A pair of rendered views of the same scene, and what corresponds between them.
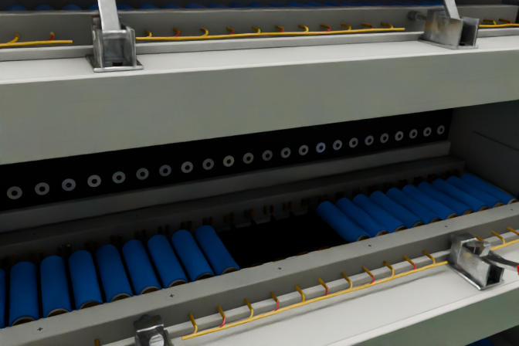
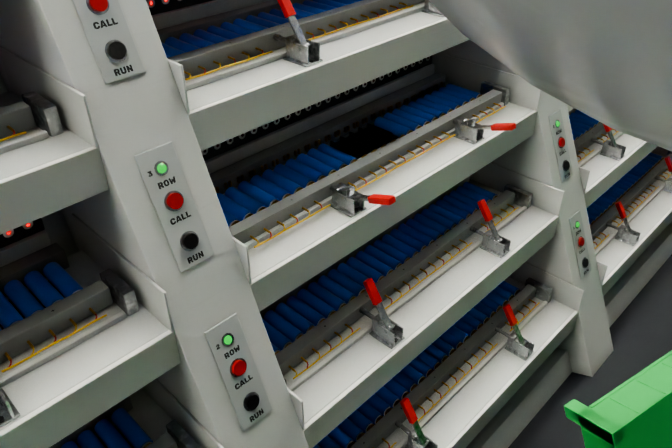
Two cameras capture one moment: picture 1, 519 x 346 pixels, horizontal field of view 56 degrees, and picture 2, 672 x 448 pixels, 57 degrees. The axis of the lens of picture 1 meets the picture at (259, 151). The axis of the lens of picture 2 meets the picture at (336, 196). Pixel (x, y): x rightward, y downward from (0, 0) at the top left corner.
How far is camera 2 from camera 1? 0.52 m
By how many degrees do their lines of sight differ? 20
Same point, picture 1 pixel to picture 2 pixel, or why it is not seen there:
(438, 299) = (456, 152)
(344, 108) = (401, 61)
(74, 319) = (302, 193)
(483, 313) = (477, 156)
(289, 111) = (379, 68)
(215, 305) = (357, 176)
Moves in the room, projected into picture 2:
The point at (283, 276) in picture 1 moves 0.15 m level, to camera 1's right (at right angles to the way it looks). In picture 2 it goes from (383, 155) to (476, 121)
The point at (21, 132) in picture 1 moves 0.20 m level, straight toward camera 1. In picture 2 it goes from (285, 102) to (424, 78)
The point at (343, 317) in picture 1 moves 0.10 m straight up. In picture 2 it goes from (416, 169) to (398, 100)
